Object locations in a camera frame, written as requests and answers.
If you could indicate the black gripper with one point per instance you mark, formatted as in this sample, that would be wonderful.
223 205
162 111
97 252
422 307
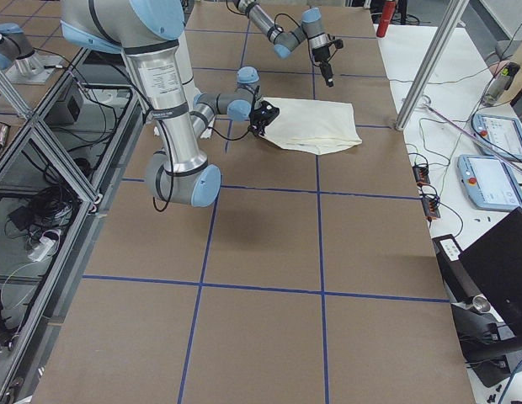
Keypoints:
322 55
258 123

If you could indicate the cream long-sleeve cat shirt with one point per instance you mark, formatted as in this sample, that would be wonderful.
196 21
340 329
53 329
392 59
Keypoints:
314 126

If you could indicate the red bottle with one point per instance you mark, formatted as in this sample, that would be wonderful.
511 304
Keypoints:
386 18

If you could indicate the far blue teach pendant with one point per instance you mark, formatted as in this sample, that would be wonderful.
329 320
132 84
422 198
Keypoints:
499 134

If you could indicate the blue teach pendant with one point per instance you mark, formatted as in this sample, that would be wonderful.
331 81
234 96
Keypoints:
489 183
499 134

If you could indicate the near blue teach pendant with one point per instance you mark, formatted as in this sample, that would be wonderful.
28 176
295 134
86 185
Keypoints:
489 183

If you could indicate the black box white label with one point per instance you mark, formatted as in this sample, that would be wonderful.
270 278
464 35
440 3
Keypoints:
462 287

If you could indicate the black laptop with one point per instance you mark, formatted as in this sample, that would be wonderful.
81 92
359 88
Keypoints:
494 263

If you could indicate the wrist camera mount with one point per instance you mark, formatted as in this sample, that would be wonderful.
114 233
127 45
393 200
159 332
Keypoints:
265 114
337 43

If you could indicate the white camera mast base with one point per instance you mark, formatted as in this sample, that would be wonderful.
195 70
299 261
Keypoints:
189 63

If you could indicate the aluminium frame post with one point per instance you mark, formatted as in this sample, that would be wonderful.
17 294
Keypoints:
436 48

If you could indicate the aluminium table side frame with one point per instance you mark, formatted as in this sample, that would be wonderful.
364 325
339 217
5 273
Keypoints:
67 144

